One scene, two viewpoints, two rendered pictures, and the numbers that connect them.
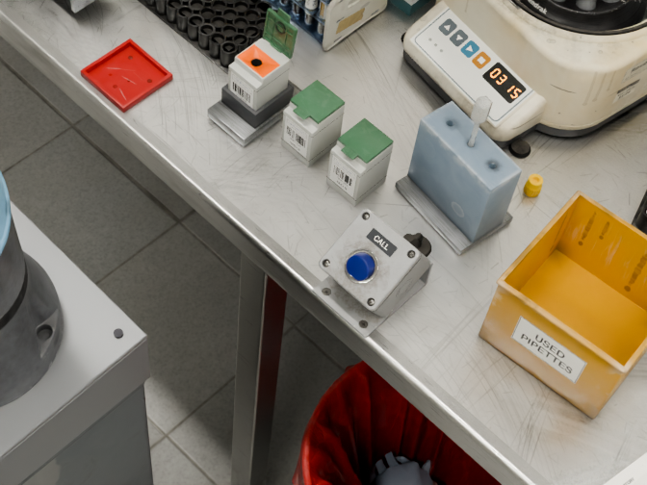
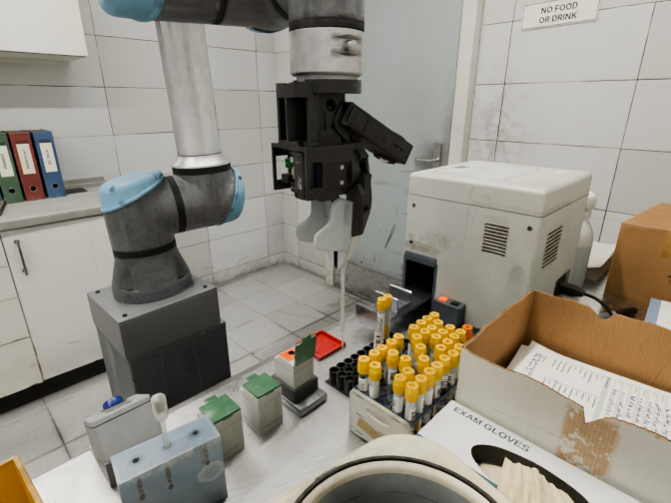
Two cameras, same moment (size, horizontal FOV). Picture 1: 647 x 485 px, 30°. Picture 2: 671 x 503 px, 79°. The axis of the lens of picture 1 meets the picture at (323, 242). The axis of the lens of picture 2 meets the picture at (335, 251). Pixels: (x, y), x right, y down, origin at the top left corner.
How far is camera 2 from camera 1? 116 cm
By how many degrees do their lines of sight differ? 77
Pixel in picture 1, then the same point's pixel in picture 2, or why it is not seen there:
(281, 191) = not seen: hidden behind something
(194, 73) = (325, 368)
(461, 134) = (180, 439)
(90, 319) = (138, 308)
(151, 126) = not seen: hidden behind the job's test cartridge
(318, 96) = (265, 383)
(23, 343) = (118, 274)
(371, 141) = (216, 409)
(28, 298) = (129, 264)
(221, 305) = not seen: outside the picture
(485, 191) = (116, 460)
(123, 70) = (325, 343)
